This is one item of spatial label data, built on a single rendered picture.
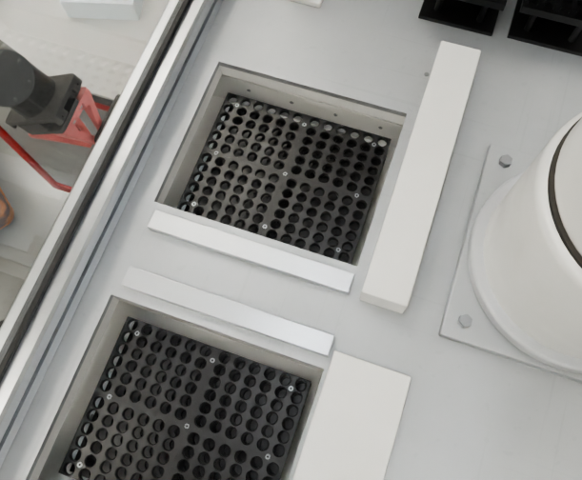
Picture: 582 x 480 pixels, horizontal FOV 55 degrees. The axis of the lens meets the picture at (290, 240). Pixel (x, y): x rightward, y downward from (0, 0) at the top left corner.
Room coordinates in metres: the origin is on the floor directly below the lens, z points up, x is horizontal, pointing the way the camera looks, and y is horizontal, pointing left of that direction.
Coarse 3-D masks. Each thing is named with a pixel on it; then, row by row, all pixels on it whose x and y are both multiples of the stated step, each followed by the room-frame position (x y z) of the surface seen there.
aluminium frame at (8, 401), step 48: (192, 0) 0.51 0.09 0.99; (192, 48) 0.46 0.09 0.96; (144, 96) 0.38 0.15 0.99; (144, 144) 0.33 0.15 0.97; (96, 192) 0.27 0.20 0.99; (96, 240) 0.22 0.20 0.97; (48, 288) 0.17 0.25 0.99; (48, 336) 0.12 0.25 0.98; (0, 384) 0.08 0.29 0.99; (0, 432) 0.03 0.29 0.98
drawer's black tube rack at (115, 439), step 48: (144, 336) 0.13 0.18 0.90; (144, 384) 0.08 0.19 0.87; (192, 384) 0.07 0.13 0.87; (240, 384) 0.06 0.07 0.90; (288, 384) 0.06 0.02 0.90; (96, 432) 0.03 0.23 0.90; (144, 432) 0.02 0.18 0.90; (192, 432) 0.02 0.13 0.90; (240, 432) 0.01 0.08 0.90; (288, 432) 0.01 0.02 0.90
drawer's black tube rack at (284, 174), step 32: (224, 128) 0.40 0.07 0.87; (256, 128) 0.38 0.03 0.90; (288, 128) 0.37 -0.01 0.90; (320, 128) 0.37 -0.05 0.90; (352, 128) 0.36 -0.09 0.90; (224, 160) 0.34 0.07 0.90; (256, 160) 0.33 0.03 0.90; (288, 160) 0.33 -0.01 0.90; (320, 160) 0.32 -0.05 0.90; (352, 160) 0.32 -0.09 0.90; (384, 160) 0.31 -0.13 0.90; (224, 192) 0.29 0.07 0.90; (256, 192) 0.29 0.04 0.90; (288, 192) 0.30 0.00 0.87; (320, 192) 0.29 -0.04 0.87; (352, 192) 0.27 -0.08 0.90; (256, 224) 0.25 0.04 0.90; (288, 224) 0.24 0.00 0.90; (320, 224) 0.24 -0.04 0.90; (352, 224) 0.25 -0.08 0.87; (352, 256) 0.20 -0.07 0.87
